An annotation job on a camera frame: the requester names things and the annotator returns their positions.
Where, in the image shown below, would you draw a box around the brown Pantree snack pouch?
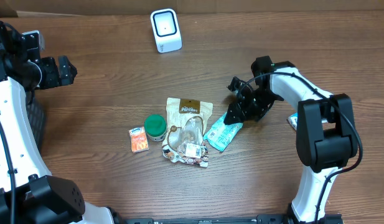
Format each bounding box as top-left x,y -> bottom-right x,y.
162,98 -> 213,168

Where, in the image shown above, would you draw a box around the grey plastic mesh basket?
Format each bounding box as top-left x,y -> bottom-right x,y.
26,98 -> 46,151

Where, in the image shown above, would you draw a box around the white barcode scanner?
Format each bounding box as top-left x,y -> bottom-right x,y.
150,8 -> 182,54

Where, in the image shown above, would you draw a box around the teal wet wipes pack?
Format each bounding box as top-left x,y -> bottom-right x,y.
204,113 -> 243,152

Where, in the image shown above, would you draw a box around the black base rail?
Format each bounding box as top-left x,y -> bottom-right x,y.
123,213 -> 344,224

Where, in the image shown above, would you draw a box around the brown cardboard backdrop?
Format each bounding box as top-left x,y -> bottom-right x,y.
0,0 -> 384,17

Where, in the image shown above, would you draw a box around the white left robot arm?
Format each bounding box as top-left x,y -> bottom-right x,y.
0,21 -> 123,223

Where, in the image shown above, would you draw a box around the orange Kleenex tissue pack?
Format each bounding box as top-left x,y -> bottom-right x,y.
129,127 -> 149,153

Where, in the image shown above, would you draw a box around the green lid jar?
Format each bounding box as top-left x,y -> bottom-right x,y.
144,114 -> 167,142

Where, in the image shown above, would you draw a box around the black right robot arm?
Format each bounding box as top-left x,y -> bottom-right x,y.
225,56 -> 363,223

